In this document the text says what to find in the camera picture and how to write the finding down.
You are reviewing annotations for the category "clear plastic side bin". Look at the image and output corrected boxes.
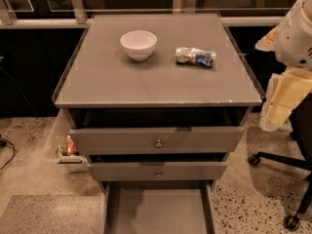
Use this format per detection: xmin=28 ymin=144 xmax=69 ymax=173
xmin=44 ymin=110 xmax=88 ymax=173

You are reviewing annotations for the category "crushed silver redbull can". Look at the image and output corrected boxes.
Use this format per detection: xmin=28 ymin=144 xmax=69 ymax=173
xmin=175 ymin=47 xmax=216 ymax=68

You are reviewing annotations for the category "black floor cable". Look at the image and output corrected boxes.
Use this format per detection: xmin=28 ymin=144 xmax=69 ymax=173
xmin=0 ymin=134 xmax=18 ymax=173

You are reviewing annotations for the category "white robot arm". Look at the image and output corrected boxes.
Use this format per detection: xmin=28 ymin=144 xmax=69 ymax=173
xmin=255 ymin=0 xmax=312 ymax=132

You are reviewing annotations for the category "orange snack packet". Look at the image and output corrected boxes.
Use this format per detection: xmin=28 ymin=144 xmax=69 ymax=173
xmin=66 ymin=136 xmax=77 ymax=155

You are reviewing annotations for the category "grey middle drawer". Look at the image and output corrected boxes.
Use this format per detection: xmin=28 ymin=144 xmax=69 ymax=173
xmin=88 ymin=158 xmax=227 ymax=181

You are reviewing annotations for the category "grey drawer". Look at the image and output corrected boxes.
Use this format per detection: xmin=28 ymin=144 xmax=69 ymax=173
xmin=88 ymin=158 xmax=227 ymax=181
xmin=69 ymin=107 xmax=247 ymax=155
xmin=102 ymin=181 xmax=217 ymax=234

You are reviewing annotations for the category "grey bottom drawer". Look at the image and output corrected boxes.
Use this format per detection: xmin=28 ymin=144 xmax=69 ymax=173
xmin=102 ymin=181 xmax=217 ymax=234

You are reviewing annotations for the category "black office chair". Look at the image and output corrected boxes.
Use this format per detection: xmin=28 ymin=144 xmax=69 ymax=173
xmin=248 ymin=93 xmax=312 ymax=231

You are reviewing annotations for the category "grey floor mat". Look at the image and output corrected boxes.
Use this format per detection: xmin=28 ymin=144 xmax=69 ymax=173
xmin=0 ymin=195 xmax=102 ymax=234

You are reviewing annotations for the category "grey top drawer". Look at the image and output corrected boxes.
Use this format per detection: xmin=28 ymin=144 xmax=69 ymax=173
xmin=69 ymin=107 xmax=247 ymax=155

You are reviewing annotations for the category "grey drawer cabinet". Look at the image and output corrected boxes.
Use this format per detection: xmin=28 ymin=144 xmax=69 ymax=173
xmin=52 ymin=12 xmax=266 ymax=234

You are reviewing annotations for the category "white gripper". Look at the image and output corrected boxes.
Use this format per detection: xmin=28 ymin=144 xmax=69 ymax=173
xmin=255 ymin=0 xmax=312 ymax=132

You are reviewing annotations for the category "metal window railing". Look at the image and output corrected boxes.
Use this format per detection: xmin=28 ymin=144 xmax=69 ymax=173
xmin=0 ymin=0 xmax=297 ymax=26

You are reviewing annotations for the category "white ceramic bowl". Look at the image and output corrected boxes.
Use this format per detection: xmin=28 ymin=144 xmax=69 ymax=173
xmin=120 ymin=30 xmax=157 ymax=61

